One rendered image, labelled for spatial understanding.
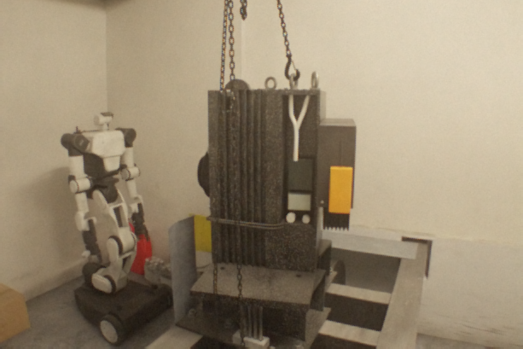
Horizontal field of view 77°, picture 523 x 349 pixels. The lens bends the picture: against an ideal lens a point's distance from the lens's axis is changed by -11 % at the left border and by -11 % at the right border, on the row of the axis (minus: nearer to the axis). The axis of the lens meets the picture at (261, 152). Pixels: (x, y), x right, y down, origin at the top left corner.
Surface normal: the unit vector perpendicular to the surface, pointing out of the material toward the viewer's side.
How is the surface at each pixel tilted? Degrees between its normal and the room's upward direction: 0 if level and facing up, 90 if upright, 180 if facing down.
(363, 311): 90
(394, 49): 90
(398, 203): 90
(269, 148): 90
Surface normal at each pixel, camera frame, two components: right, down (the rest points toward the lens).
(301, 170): -0.22, 0.14
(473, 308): -0.44, 0.14
